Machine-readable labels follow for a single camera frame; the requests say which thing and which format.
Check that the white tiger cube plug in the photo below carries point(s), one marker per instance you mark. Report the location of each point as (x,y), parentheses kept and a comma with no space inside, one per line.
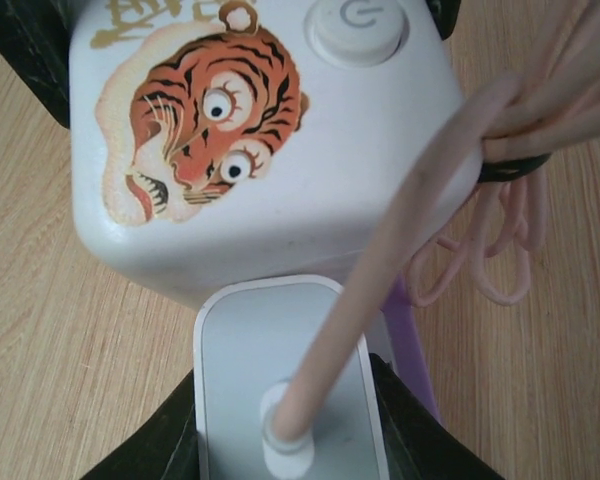
(217,142)

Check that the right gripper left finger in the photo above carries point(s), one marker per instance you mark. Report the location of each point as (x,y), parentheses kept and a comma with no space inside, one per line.
(35,41)

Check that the white charger plug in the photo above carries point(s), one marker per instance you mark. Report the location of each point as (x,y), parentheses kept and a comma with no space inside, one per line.
(248,341)

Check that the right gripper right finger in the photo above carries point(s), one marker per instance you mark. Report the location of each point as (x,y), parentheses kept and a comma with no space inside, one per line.
(417,445)

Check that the purple power strip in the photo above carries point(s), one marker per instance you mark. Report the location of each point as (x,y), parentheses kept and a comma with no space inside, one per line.
(408,360)

